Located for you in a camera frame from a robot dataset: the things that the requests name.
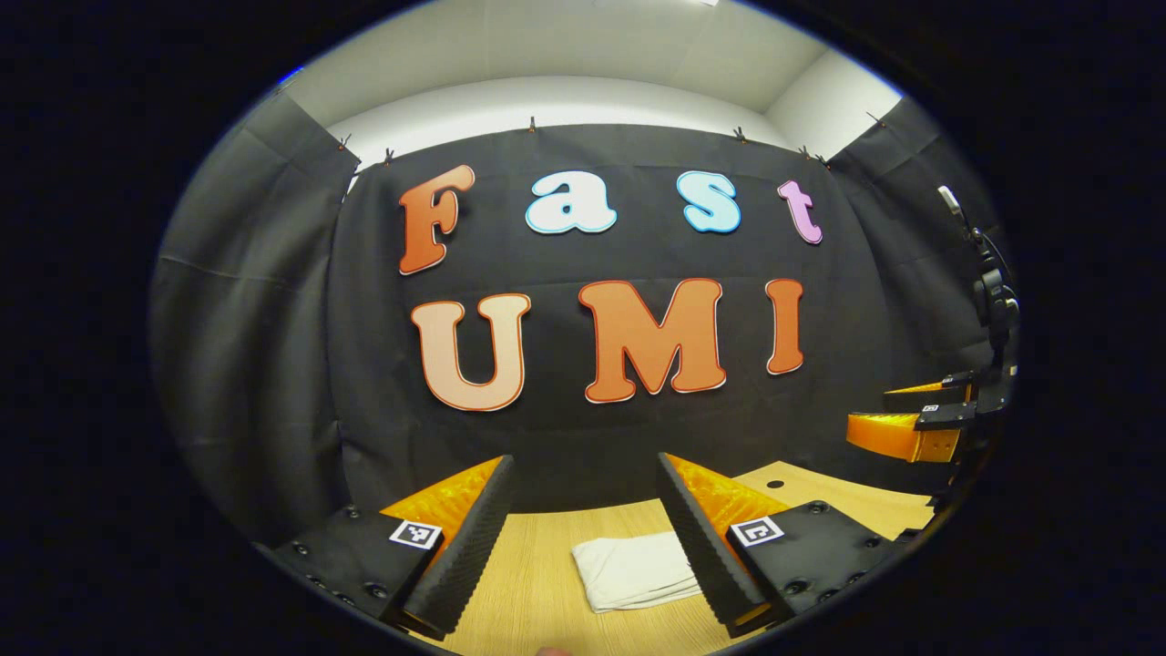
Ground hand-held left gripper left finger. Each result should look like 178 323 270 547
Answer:
273 454 517 639

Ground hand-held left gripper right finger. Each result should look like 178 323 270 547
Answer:
658 453 912 636

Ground black backdrop cloth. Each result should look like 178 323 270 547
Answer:
148 87 1017 548

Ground white jeans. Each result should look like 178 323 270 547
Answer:
571 530 704 615

